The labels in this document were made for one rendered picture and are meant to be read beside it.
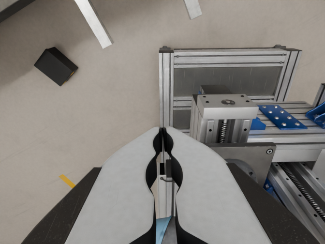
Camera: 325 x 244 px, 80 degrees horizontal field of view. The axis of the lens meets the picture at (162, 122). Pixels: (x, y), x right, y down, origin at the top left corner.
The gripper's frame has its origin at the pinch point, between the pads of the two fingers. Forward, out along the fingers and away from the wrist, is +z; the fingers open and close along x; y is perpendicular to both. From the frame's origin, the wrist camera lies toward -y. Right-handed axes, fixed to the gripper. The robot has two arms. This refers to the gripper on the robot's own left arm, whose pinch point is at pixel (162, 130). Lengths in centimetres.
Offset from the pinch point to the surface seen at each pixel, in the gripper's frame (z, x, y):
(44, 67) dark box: 119, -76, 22
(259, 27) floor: 132, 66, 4
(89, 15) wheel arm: 48, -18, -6
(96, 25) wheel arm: 48, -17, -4
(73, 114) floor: 131, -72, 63
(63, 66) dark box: 119, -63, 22
